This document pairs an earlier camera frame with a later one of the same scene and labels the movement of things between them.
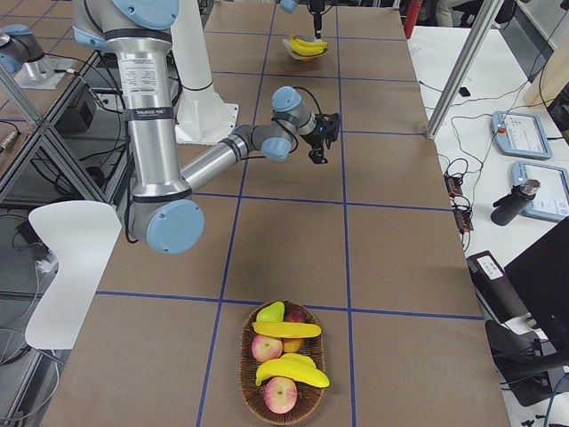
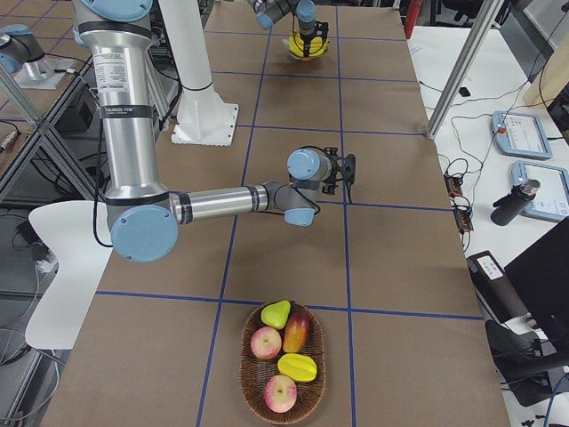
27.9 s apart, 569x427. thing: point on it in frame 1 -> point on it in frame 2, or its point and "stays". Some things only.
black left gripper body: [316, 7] -> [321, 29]
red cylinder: [412, 17] stays
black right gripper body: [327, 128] -> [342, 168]
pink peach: [281, 395] stays
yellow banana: [307, 48] stays
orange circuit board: [463, 213] stays
